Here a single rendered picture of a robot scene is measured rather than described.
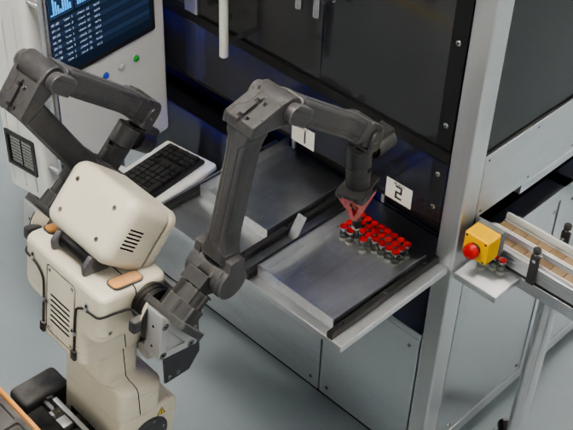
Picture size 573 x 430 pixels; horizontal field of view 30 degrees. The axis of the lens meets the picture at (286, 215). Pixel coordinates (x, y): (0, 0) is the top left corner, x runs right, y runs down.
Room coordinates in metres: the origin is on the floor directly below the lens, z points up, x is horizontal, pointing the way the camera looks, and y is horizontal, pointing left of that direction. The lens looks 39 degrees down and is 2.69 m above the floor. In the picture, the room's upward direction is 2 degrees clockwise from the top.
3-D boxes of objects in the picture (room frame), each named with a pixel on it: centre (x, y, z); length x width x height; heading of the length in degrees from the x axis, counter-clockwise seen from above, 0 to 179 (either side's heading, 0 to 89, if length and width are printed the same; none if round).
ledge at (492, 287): (2.02, -0.52, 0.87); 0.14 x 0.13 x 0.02; 137
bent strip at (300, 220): (2.09, 0.00, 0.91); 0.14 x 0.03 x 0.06; 137
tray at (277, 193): (2.32, 0.03, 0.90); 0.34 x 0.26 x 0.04; 137
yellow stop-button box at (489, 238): (2.00, -0.48, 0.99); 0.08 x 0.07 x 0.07; 137
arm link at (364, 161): (1.92, -0.16, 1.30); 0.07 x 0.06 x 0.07; 139
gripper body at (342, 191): (1.92, -0.16, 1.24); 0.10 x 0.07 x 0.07; 152
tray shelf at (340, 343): (2.15, -0.05, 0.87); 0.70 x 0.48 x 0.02; 47
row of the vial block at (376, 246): (2.08, -0.22, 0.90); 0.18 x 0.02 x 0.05; 46
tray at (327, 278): (2.00, -0.15, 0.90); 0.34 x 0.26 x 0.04; 136
